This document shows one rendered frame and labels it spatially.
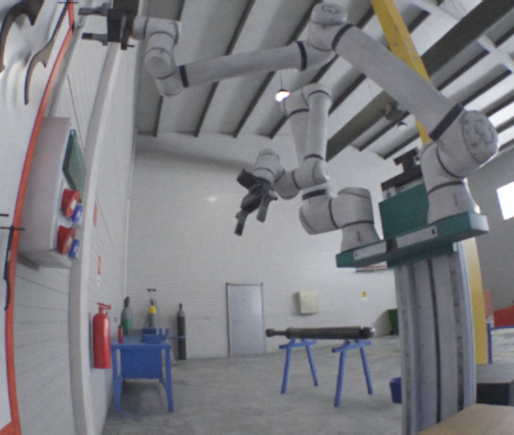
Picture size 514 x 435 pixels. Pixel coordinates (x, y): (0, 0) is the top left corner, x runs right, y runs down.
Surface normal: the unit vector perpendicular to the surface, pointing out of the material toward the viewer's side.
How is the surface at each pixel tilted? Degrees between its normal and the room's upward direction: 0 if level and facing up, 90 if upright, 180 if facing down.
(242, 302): 90
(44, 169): 90
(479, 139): 99
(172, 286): 90
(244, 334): 90
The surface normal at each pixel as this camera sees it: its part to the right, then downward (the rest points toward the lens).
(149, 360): 0.35, -0.29
